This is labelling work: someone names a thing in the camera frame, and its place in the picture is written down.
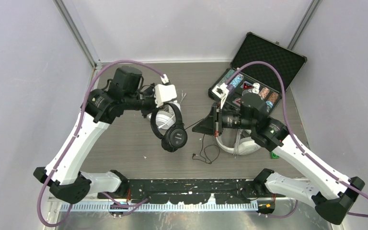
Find green lego brick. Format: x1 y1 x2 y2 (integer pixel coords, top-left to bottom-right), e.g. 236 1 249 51
270 152 279 159

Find black headphone cable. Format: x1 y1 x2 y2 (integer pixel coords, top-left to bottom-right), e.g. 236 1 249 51
184 118 221 165

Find small white headphones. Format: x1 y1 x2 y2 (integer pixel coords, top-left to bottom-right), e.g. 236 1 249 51
155 105 176 130

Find large white grey headphones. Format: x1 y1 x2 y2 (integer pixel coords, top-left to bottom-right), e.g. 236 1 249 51
215 129 261 156

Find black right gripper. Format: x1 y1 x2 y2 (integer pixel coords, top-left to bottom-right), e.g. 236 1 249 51
193 101 255 136

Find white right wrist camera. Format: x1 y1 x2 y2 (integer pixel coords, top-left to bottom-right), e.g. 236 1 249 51
212 83 233 110

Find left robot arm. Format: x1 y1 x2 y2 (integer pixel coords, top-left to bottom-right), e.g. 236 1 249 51
34 66 162 204

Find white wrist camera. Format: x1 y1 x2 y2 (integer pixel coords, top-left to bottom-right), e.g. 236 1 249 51
154 74 177 108
212 83 233 110

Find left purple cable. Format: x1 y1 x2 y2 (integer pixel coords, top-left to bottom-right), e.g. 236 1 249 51
36 59 169 228

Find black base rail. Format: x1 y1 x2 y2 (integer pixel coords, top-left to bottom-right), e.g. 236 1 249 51
109 179 273 205

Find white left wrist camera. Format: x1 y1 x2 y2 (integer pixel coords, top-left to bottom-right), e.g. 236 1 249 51
154 74 177 108

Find grey headphone cable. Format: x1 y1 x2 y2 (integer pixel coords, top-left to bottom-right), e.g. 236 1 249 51
232 129 248 157

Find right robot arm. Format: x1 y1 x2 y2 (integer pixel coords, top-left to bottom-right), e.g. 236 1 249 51
192 93 365 225

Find black poker chip case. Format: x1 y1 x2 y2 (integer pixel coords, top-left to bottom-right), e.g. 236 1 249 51
207 32 307 113

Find black headphones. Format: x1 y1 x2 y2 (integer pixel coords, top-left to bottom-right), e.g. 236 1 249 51
150 103 188 152

